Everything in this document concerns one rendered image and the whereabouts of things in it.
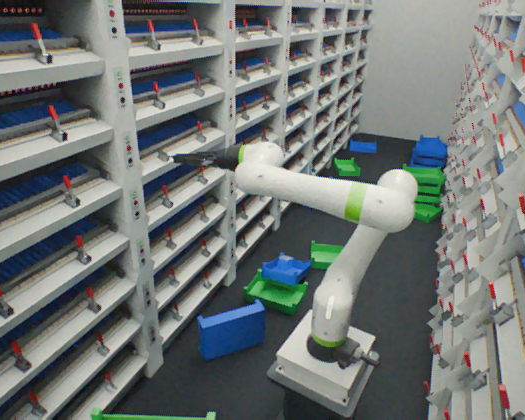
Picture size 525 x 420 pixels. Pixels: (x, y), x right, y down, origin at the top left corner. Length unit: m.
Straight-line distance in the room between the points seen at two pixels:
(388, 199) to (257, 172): 0.38
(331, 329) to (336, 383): 0.17
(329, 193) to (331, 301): 0.37
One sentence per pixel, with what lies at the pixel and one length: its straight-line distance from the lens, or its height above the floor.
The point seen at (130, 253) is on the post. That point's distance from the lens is 1.52.
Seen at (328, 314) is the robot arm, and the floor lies 0.57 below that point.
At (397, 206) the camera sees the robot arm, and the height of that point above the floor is 0.98.
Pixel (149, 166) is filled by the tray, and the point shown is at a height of 0.91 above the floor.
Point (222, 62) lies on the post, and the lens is 1.87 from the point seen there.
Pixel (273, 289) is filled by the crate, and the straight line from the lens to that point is 2.33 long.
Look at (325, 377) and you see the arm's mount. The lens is 1.43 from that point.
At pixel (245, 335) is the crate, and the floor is 0.08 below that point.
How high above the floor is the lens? 1.44
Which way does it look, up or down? 26 degrees down
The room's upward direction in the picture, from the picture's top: 2 degrees clockwise
